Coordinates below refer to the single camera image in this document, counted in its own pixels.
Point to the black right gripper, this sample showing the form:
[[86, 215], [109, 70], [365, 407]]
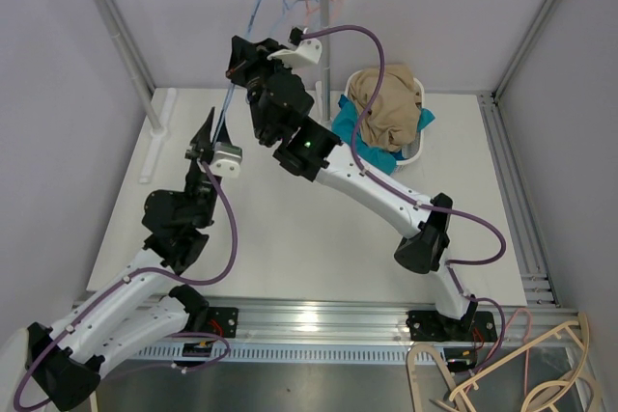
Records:
[[243, 58]]

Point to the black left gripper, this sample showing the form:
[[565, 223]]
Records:
[[202, 141]]

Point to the light blue hanger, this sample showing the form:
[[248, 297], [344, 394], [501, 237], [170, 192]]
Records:
[[286, 9], [248, 70]]

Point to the teal t shirt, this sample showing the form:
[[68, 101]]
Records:
[[344, 124]]

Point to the beige tank top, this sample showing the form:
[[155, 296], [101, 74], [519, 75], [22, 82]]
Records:
[[392, 121]]

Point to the dark blue t shirt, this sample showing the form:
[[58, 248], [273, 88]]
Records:
[[399, 156]]

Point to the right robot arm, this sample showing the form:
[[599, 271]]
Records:
[[317, 154]]

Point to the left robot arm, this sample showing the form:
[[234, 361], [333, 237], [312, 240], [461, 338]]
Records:
[[148, 300]]

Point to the metal clothes rack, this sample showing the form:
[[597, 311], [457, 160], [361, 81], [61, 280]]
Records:
[[159, 120]]

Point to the white perforated plastic basket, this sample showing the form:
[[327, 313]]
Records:
[[411, 152]]

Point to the beige wooden hangers pile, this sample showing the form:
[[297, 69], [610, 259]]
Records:
[[544, 396]]

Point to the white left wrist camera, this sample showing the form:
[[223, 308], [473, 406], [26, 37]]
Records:
[[226, 160]]

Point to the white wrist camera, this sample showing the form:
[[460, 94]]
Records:
[[226, 160], [305, 53]]

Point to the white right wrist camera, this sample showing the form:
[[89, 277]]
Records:
[[305, 53]]

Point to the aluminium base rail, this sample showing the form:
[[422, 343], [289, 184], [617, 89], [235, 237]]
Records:
[[278, 331]]

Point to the aluminium corner frame post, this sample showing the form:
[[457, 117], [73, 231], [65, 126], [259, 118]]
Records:
[[531, 35]]

